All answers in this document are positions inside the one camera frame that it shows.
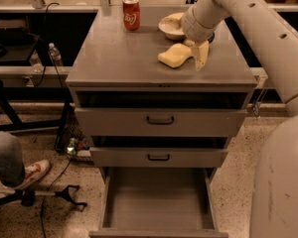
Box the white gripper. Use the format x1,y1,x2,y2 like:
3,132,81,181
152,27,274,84
161,5,219,71

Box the yellow sponge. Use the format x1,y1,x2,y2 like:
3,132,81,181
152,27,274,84
158,44,193,68

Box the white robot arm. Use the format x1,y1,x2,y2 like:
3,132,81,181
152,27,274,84
182,0,298,238

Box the grey metal drawer cabinet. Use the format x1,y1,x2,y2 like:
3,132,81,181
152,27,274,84
65,5,258,183

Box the grey top drawer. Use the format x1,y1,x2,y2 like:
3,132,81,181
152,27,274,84
75,108,246,137

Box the grey middle drawer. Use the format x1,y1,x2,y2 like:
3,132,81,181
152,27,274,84
89,147,228,168

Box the grey open bottom drawer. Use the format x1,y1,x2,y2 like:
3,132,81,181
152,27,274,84
88,167,229,238

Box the white bowl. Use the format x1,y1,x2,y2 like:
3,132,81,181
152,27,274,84
158,21,185,41

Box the red soda can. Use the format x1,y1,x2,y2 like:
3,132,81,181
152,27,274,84
123,0,140,31

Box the clear water bottle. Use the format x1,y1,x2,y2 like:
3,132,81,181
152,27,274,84
49,43,64,68

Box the green glass bottle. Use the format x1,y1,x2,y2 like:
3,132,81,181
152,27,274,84
67,138,79,158

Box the white and red sneaker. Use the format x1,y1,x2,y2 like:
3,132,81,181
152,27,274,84
15,160,51,189

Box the grey trouser leg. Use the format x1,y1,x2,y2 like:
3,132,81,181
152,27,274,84
0,131,25,187

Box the black table frame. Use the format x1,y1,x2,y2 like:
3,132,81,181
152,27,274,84
0,79,73,152

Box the black floor cable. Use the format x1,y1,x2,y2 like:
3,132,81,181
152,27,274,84
39,159,73,238

